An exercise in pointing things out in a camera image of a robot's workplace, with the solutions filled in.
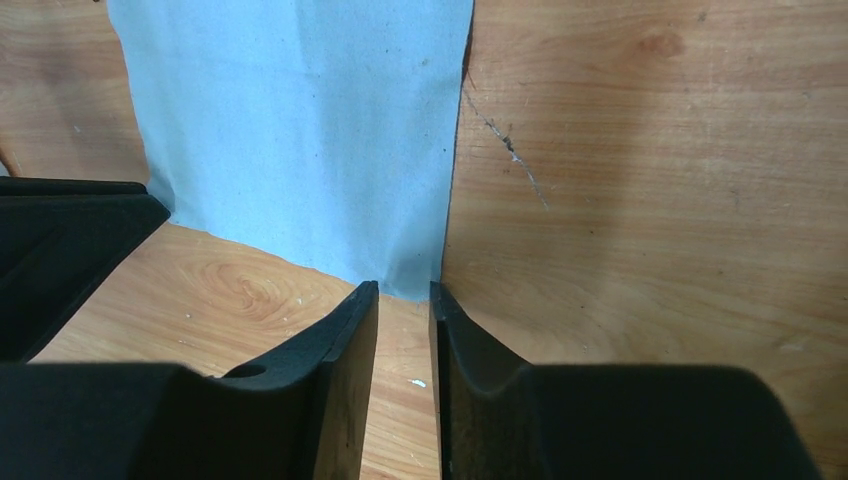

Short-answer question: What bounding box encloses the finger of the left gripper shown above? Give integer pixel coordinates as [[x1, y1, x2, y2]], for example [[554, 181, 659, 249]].
[[1, 177, 170, 363]]

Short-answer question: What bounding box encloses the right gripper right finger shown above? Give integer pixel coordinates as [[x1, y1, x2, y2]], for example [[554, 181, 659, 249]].
[[430, 282, 821, 479]]

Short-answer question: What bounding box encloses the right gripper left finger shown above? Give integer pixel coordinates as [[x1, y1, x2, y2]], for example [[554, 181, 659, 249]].
[[1, 281, 379, 479]]

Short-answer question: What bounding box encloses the blue cleaning cloth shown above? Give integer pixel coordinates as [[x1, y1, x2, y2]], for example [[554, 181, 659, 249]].
[[107, 1, 473, 301]]

